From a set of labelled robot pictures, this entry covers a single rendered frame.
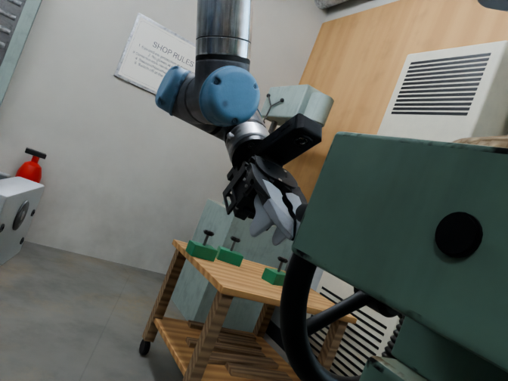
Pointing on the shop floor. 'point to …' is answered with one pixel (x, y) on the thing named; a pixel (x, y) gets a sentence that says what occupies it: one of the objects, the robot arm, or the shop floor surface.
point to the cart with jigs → (171, 337)
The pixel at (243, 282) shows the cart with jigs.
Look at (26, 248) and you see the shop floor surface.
